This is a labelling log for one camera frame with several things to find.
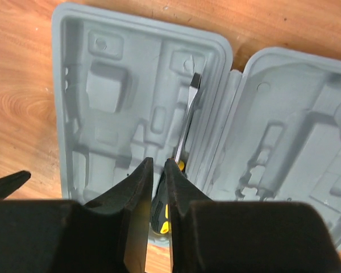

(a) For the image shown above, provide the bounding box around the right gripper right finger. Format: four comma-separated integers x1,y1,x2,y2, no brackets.
164,159,341,272

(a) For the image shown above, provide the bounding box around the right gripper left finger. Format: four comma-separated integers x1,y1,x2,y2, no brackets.
0,158,153,272

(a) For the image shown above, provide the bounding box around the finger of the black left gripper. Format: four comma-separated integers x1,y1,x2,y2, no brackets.
0,170,31,199

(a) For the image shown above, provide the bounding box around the flathead screwdriver black yellow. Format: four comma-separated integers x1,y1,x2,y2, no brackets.
150,73,202,235

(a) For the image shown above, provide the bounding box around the grey plastic tool case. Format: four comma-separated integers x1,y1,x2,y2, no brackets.
52,2,341,249

